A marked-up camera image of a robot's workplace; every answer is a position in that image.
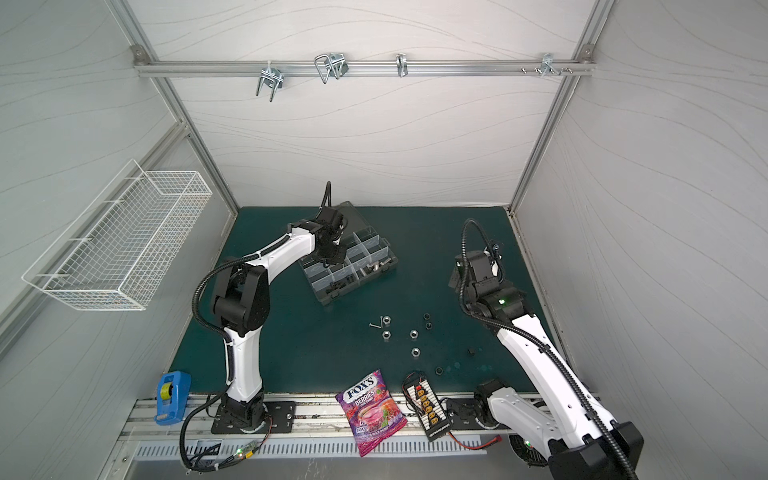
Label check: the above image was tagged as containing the clear plastic organizer box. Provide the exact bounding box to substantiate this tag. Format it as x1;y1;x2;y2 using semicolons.
300;201;399;306

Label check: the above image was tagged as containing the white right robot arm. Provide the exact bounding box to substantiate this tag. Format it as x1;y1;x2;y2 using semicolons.
451;251;644;479

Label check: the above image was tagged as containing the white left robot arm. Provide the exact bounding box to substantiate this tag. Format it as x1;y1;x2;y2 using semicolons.
191;206;346;430

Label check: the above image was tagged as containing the green table mat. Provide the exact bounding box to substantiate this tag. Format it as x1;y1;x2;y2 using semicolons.
173;206;568;395

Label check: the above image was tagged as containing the black parallel charging board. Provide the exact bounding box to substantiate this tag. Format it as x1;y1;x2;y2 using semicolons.
401;371;452;442

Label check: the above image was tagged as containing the purple Fox's candy bag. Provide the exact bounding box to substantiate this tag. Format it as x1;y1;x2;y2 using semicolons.
335;370;408;458

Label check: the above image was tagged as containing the silver U-bolt clamp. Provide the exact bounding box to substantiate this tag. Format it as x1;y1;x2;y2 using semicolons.
255;65;284;102

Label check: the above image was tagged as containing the silver double U-bolt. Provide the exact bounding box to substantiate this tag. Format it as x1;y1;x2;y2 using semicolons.
314;52;349;84

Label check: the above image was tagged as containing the aluminium top crossbar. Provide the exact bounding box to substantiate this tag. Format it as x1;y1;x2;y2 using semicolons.
134;57;597;78

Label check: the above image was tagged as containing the blue tape dispenser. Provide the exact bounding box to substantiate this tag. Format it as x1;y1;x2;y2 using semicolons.
154;371;191;426

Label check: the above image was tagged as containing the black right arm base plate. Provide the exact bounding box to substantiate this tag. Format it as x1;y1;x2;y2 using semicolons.
442;397;497;430

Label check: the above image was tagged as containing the red wire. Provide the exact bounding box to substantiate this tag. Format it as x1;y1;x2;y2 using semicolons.
448;428;504;451

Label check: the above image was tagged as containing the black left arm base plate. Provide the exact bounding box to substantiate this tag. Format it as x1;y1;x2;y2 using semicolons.
211;401;297;435

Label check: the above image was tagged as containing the small silver bracket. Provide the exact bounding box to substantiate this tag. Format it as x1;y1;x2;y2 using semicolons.
395;53;408;78

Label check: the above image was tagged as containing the white wire basket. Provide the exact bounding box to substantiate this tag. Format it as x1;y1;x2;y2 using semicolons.
21;160;212;311

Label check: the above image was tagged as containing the silver corner hook bracket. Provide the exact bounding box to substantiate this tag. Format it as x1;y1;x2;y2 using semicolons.
520;53;572;77

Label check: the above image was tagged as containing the black cable bundle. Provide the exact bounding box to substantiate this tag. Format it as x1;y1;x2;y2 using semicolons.
178;389;274;475

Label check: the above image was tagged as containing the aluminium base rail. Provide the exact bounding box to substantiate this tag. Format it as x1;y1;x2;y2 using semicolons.
118;392;544;441

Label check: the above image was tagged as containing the aluminium corner frame post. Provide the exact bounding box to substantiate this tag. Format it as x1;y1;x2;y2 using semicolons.
507;0;616;216

